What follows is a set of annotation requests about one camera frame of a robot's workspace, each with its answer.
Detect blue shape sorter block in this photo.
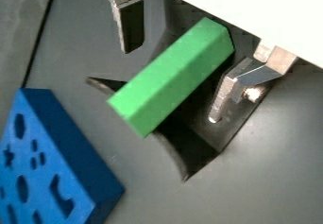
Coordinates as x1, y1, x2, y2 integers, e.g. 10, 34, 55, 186
0, 88, 126, 224

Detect green hexagonal prism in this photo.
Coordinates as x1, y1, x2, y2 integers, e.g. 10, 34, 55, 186
107, 18, 235, 137

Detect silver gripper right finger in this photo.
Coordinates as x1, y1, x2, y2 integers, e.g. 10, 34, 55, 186
208, 43, 298, 123

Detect black curved cradle stand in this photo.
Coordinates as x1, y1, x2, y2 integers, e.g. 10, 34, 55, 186
84, 0, 275, 182

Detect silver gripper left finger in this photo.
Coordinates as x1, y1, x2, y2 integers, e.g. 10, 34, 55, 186
108, 0, 146, 53

